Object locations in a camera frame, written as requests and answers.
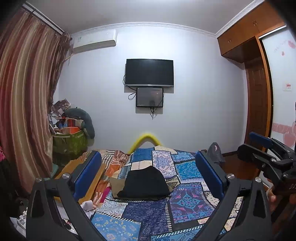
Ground green storage box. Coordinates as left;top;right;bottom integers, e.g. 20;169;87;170
53;131;88;166

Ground yellow curved pillow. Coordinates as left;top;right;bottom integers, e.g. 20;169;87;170
127;133;162;154

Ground wooden wardrobe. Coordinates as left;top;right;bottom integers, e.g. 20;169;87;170
216;1;285;152

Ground small wall monitor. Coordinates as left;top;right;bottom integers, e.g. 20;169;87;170
136;87;164;108

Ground grey plush toy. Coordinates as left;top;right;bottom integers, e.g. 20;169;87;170
63;108;95;139

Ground white air conditioner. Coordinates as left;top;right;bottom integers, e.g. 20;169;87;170
73;30;117;54

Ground grey backpack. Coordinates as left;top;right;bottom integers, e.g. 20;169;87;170
207;142;225;164

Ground wall television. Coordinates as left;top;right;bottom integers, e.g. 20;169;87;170
125;59;174;87

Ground black pants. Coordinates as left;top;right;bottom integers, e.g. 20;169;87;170
115;166;172;200

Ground olive folded pants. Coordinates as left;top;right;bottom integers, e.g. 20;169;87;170
109;178;173;200

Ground wooden board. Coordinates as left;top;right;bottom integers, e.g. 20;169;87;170
55;159;106;204

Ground striped red curtain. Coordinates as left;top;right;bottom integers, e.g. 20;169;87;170
1;9;70;192

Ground blue patchwork bedspread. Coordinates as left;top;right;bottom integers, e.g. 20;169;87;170
90;146;246;241

